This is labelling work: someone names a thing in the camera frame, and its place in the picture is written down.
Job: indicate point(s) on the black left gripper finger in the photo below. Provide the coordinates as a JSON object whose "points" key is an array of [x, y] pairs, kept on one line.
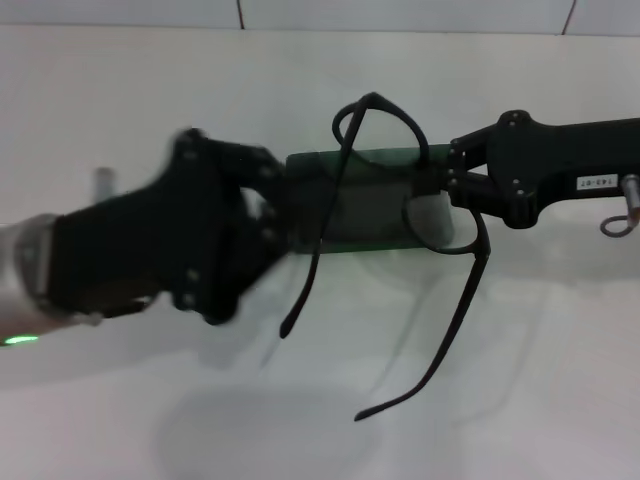
{"points": [[260, 162], [265, 235]]}

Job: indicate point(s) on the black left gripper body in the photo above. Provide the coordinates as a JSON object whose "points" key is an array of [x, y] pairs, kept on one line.
{"points": [[150, 240]]}

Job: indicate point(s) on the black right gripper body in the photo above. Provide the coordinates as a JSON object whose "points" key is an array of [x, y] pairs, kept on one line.
{"points": [[560, 155]]}

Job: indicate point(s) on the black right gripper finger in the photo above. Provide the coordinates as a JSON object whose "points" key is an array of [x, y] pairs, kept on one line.
{"points": [[470, 147], [470, 192]]}

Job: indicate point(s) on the black glasses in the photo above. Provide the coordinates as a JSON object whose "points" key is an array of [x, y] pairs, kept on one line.
{"points": [[475, 250]]}

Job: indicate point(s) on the green glasses case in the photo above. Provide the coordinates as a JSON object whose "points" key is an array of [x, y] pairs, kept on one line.
{"points": [[380, 215]]}

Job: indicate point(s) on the white label sticker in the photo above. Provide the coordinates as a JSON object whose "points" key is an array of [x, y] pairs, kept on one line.
{"points": [[597, 182]]}

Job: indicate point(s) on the silver left connector plug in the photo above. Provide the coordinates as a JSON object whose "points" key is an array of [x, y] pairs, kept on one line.
{"points": [[103, 181]]}

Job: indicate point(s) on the silver connector plug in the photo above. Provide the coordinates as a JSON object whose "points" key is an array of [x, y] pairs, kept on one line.
{"points": [[103, 181], [632, 195]]}

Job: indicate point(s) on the silver right connector plug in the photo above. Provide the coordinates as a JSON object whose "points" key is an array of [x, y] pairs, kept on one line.
{"points": [[632, 195]]}

